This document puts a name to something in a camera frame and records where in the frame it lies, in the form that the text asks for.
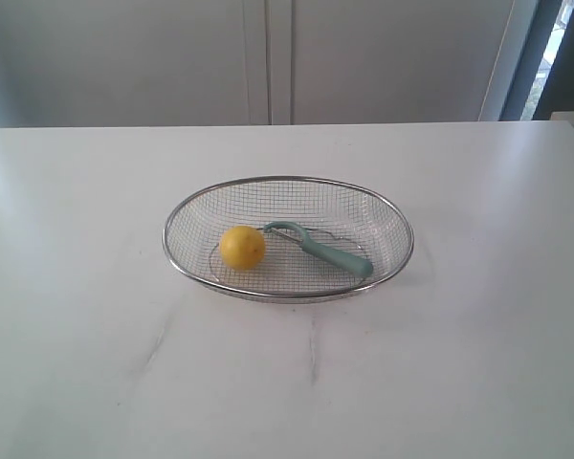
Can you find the yellow lemon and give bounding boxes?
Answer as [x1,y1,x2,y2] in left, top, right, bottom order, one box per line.
[219,226,266,271]

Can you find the white cabinet doors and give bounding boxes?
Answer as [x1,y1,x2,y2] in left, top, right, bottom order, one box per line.
[0,1,534,127]

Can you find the teal handled vegetable peeler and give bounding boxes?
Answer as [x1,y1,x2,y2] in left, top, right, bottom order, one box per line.
[263,221,374,278]

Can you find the oval wire mesh basket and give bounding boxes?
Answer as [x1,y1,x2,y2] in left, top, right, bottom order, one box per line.
[163,176,414,303]

